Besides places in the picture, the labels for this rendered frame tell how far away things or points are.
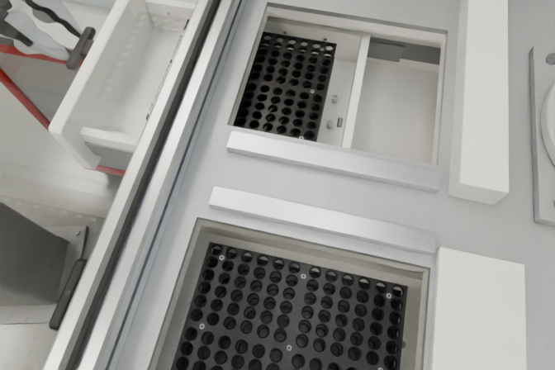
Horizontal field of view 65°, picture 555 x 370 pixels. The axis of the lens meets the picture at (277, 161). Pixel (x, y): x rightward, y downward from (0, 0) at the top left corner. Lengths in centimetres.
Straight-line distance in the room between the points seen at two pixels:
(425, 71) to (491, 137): 26
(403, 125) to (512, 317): 31
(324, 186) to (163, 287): 19
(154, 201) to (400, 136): 37
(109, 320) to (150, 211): 10
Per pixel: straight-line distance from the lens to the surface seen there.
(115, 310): 42
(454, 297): 45
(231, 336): 48
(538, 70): 61
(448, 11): 65
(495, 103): 53
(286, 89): 59
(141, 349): 45
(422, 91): 71
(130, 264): 42
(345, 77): 69
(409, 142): 65
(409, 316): 56
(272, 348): 48
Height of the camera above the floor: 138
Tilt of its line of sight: 64 degrees down
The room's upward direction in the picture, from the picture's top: 2 degrees counter-clockwise
